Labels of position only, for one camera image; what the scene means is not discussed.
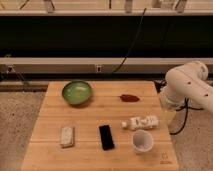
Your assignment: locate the white paper cup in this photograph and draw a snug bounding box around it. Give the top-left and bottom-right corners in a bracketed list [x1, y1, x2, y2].
[132, 130, 154, 154]

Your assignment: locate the black rectangular phone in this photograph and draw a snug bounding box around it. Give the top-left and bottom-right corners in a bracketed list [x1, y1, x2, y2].
[99, 125, 115, 150]

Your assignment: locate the green bowl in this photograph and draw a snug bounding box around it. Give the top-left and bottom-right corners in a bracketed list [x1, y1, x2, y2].
[62, 80, 92, 105]

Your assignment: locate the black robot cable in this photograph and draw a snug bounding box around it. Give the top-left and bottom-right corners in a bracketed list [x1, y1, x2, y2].
[154, 79, 204, 136]

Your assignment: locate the white plastic bottle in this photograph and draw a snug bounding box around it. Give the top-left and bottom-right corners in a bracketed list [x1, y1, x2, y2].
[121, 115, 159, 131]

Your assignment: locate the dark red pepper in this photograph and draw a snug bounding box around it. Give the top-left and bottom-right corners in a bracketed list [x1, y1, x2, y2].
[119, 94, 140, 102]

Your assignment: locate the white wall outlet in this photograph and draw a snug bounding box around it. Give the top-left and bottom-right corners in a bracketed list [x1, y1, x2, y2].
[97, 66, 102, 73]

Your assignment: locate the black hanging cable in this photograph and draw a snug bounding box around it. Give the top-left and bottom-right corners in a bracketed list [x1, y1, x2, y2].
[111, 7, 148, 74]

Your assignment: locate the wooden cutting board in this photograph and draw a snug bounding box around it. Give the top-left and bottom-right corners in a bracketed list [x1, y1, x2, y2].
[21, 81, 179, 171]

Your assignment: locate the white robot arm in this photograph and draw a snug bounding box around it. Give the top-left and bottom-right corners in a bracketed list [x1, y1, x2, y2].
[159, 61, 213, 124]

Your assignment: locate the white sponge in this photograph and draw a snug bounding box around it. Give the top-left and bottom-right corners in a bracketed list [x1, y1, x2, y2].
[60, 127, 74, 148]

